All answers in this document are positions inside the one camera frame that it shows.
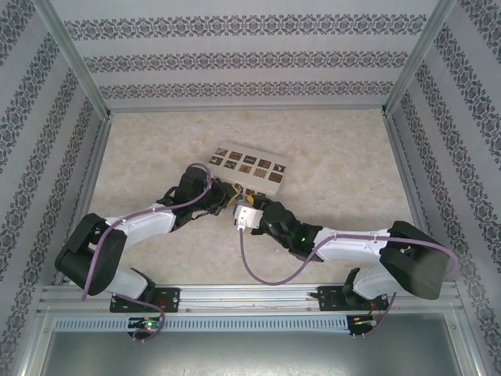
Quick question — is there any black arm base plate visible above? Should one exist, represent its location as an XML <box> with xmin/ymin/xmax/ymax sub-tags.
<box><xmin>109</xmin><ymin>287</ymin><xmax>181</xmax><ymax>314</ymax></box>
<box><xmin>316</xmin><ymin>285</ymin><xmax>353</xmax><ymax>313</ymax></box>

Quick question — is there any aluminium frame floor rail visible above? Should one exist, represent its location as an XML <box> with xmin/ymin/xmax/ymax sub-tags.
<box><xmin>52</xmin><ymin>113</ymin><xmax>115</xmax><ymax>285</ymax></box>
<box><xmin>382</xmin><ymin>111</ymin><xmax>438</xmax><ymax>251</ymax></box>

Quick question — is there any grey sheet metal panel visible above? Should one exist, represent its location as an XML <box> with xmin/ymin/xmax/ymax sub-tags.
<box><xmin>38</xmin><ymin>330</ymin><xmax>469</xmax><ymax>376</ymax></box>

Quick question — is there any aluminium mounting rail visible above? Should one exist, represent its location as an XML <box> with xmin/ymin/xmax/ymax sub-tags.
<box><xmin>37</xmin><ymin>284</ymin><xmax>459</xmax><ymax>314</ymax></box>

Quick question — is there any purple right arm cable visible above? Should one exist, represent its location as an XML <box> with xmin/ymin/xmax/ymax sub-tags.
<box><xmin>237</xmin><ymin>226</ymin><xmax>462</xmax><ymax>340</ymax></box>

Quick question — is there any aluminium frame post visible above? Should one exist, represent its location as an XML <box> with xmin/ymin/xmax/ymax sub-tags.
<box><xmin>33</xmin><ymin>0</ymin><xmax>114</xmax><ymax>121</ymax></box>
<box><xmin>381</xmin><ymin>0</ymin><xmax>459</xmax><ymax>117</ymax></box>

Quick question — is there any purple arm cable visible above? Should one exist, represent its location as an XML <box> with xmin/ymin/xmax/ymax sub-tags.
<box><xmin>81</xmin><ymin>163</ymin><xmax>217</xmax><ymax>342</ymax></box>
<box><xmin>237</xmin><ymin>226</ymin><xmax>462</xmax><ymax>340</ymax></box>

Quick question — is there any beige board with brown tiles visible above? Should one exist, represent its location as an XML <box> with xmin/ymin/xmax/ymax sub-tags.
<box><xmin>206</xmin><ymin>140</ymin><xmax>289</xmax><ymax>197</ymax></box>

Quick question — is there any grey slotted cable duct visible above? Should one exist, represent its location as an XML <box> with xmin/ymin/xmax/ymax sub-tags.
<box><xmin>50</xmin><ymin>315</ymin><xmax>351</xmax><ymax>332</ymax></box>

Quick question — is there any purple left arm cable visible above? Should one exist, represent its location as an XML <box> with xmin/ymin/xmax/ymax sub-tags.
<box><xmin>81</xmin><ymin>163</ymin><xmax>217</xmax><ymax>342</ymax></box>

